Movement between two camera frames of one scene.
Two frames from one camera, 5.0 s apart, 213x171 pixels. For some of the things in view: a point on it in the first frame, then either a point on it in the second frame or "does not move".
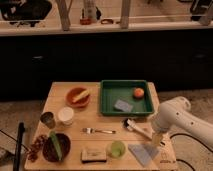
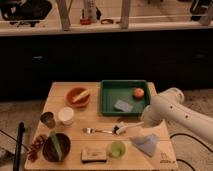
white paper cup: [66, 116] does not move
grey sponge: [124, 106] does not move
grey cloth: [144, 152] -> [148, 143]
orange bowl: [73, 92] does not move
